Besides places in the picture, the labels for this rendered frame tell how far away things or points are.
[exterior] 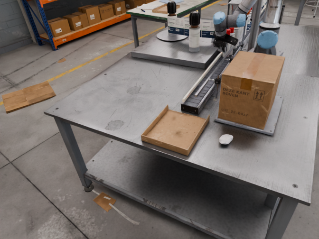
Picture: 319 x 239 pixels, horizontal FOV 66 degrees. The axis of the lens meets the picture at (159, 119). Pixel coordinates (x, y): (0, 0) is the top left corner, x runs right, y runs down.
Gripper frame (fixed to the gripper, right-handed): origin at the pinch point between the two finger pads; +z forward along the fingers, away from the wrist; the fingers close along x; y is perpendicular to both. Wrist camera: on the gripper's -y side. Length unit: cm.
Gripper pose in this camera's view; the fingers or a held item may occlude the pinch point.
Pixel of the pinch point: (226, 51)
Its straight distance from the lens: 195.5
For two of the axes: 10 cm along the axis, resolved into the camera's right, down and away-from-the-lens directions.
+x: -3.8, 8.8, -2.7
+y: -8.7, -2.5, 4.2
